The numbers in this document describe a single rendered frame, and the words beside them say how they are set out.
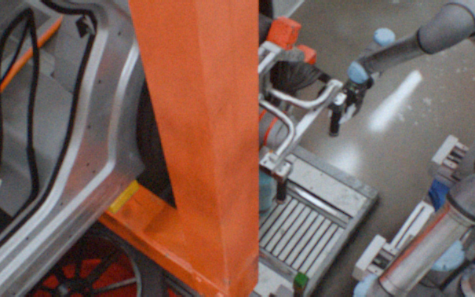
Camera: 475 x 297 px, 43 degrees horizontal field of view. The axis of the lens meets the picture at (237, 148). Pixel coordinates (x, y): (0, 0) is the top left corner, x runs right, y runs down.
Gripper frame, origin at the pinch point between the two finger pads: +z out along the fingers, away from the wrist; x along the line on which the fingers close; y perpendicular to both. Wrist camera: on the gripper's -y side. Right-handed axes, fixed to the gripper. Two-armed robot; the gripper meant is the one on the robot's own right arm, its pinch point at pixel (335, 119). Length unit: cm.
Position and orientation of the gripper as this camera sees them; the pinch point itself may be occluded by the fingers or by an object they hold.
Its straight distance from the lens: 220.2
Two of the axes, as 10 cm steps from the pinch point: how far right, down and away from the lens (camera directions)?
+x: 8.1, 4.8, -3.5
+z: -5.9, 6.8, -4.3
